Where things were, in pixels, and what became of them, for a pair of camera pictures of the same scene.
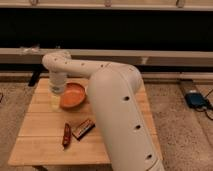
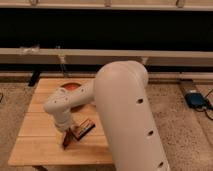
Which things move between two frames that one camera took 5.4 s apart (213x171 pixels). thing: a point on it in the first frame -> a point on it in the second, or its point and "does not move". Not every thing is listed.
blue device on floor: x=195 y=99 does not move
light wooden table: x=65 y=136 does not move
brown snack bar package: x=83 y=129 does not move
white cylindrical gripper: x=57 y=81 -> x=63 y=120
